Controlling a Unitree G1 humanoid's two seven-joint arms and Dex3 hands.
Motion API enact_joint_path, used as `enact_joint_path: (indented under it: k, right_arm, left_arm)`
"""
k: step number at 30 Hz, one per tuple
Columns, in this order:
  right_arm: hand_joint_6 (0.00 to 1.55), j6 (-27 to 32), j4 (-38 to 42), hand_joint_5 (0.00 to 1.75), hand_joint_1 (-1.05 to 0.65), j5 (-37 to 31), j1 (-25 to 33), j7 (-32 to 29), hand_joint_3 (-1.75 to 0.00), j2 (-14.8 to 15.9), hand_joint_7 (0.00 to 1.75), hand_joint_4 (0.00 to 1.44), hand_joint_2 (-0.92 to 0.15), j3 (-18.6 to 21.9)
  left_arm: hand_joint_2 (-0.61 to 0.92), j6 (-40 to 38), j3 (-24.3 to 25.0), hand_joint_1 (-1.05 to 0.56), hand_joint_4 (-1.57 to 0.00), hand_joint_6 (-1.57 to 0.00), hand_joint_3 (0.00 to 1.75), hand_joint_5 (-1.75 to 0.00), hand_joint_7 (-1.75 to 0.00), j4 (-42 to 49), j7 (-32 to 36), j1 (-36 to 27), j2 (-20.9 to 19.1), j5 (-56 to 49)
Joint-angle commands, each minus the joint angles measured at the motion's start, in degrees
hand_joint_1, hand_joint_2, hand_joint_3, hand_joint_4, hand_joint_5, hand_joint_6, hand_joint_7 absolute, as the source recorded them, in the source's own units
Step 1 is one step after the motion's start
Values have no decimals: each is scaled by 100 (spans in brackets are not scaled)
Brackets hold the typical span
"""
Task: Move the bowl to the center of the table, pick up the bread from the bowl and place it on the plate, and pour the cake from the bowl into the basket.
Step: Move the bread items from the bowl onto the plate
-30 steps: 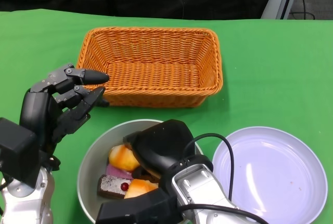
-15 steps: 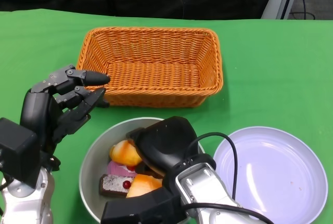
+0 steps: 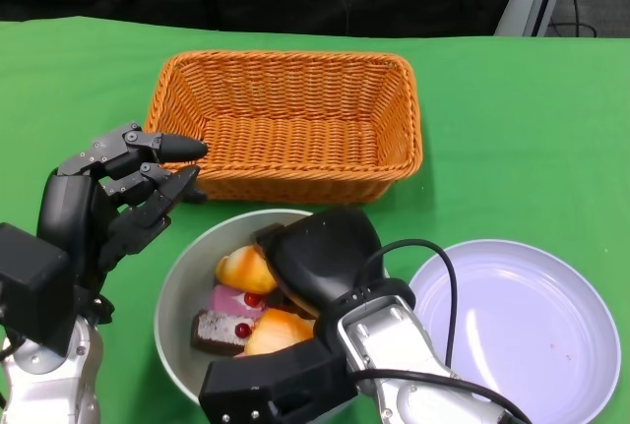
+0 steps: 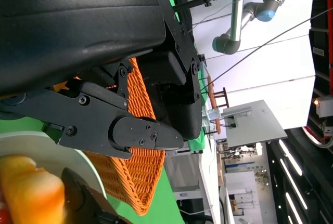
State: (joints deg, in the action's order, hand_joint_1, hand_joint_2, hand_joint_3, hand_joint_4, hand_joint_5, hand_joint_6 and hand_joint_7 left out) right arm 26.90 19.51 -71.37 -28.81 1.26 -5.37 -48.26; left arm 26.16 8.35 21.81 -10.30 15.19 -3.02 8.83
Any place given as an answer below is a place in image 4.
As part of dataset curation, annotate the brown wooden chair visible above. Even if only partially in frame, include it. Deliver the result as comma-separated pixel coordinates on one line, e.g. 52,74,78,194
207,75,229,135

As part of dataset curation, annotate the green tablecloth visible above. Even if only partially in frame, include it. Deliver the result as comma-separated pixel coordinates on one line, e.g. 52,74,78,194
0,0,216,224

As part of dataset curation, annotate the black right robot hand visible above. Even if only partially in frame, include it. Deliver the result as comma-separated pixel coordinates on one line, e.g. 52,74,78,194
61,167,131,224

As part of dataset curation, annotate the grey-green bowl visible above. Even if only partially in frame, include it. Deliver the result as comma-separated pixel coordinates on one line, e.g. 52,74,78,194
0,130,108,200

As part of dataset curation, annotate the orange striped bread roll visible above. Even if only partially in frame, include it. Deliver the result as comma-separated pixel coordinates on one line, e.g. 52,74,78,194
0,155,66,224

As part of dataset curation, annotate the orange wicker basket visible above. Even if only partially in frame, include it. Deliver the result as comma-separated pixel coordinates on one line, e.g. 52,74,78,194
52,57,167,216

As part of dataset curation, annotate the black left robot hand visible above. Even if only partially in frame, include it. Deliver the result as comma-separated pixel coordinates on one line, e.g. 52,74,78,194
0,0,203,160

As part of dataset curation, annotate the grey monitor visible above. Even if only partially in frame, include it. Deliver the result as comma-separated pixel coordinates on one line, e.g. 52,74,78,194
223,99,288,149

